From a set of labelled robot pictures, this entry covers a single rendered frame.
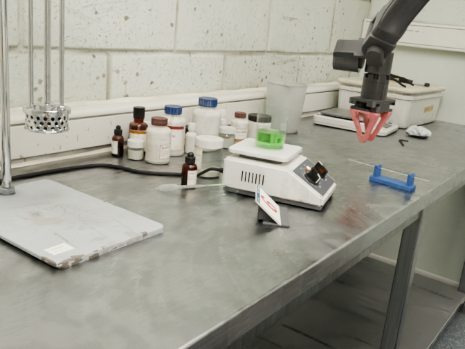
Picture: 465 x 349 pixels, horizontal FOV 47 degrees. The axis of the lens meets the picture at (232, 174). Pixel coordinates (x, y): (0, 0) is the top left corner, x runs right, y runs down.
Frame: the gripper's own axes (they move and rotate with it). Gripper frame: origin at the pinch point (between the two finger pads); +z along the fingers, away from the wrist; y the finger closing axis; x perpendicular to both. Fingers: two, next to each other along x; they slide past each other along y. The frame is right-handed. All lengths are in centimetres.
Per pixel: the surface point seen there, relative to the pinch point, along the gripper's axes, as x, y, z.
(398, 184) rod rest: 10.3, 1.4, 8.1
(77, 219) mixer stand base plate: -9, 69, 8
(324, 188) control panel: 6.8, 26.4, 5.8
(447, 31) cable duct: -29, -107, -27
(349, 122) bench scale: -32, -47, 6
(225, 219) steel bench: 1.8, 47.9, 9.3
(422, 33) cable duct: -38, -105, -25
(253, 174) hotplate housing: -3.3, 35.4, 4.4
